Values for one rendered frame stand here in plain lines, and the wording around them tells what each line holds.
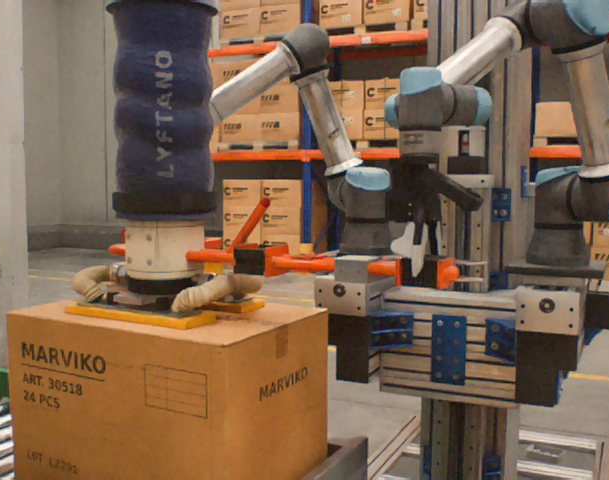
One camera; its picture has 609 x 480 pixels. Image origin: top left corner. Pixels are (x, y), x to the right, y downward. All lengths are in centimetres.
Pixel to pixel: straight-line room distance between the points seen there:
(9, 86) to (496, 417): 338
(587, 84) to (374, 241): 66
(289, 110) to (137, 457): 810
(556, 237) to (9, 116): 342
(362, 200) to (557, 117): 669
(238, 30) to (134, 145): 841
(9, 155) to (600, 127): 351
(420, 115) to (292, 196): 813
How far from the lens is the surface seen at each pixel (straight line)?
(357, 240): 187
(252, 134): 958
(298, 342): 150
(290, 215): 937
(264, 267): 139
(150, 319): 144
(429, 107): 126
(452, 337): 182
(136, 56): 151
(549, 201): 176
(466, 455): 205
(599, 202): 169
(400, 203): 127
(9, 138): 447
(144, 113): 149
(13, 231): 448
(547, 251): 176
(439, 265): 123
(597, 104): 164
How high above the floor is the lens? 124
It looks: 6 degrees down
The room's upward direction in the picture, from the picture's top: straight up
